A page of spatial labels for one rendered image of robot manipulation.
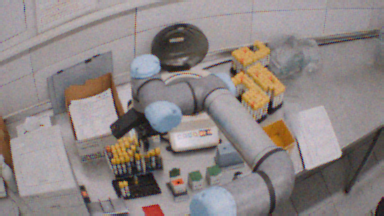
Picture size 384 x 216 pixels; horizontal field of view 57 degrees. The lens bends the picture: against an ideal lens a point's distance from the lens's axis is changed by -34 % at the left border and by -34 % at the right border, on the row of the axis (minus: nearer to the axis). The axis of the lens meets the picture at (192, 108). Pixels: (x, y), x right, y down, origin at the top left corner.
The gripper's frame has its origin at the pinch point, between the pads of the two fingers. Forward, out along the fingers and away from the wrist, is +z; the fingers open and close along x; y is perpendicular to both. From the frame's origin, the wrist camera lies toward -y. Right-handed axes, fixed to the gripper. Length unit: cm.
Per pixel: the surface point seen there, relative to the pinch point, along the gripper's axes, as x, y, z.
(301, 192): 4, 100, 114
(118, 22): 53, 10, -9
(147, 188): 0.3, 0.2, 24.4
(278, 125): 3, 55, 20
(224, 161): -0.4, 29.2, 22.0
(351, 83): 11, 118, 27
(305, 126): 0, 70, 25
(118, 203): -4.0, -13.9, 22.8
